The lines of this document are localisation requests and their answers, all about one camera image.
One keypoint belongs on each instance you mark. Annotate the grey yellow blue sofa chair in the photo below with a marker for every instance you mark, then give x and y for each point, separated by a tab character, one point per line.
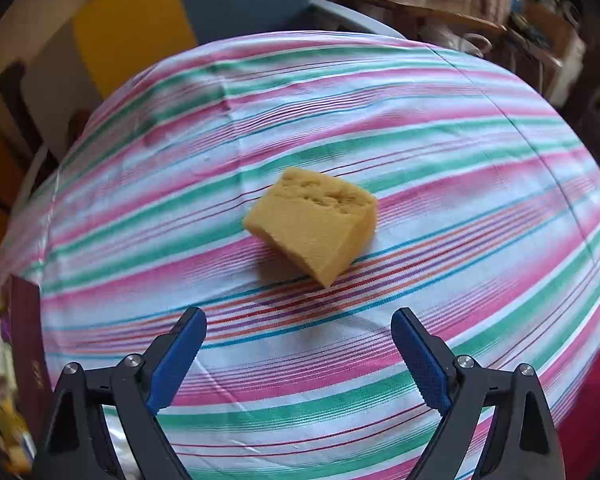
130	25

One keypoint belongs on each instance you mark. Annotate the striped tablecloth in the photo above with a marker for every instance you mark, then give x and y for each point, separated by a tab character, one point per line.
380	125

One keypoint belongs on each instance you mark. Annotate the brown cardboard box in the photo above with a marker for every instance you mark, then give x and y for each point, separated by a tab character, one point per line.
555	50

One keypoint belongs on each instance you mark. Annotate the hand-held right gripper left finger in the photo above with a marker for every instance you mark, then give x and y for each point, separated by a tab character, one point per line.
175	360

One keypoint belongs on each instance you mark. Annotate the gold metal tin box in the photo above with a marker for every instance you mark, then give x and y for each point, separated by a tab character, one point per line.
27	340

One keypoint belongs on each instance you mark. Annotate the wooden desk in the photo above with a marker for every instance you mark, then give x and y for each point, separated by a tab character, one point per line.
420	5

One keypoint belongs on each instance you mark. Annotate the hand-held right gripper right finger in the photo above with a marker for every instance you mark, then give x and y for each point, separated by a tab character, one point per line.
422	360

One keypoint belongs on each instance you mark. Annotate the yellow sponge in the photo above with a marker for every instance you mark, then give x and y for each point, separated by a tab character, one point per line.
310	230

